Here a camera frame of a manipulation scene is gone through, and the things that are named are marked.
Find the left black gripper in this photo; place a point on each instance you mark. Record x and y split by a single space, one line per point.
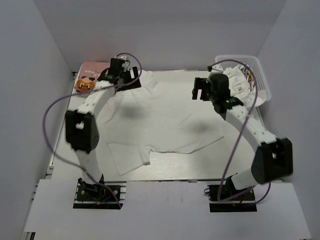
133 83

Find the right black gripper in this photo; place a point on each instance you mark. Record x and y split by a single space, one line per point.
201 84

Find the white t shirt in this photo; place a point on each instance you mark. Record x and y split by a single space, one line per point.
160 116

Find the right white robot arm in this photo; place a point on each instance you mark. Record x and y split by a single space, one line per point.
273 157

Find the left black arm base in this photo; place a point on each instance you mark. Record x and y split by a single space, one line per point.
102 199

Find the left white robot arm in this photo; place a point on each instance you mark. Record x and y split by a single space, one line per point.
81 129

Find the crumpled white shirt in basket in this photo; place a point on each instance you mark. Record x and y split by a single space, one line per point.
241 84

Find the pink folded t shirt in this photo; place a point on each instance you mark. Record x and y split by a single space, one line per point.
88 74

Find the white plastic basket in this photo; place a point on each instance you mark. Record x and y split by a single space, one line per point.
252 64

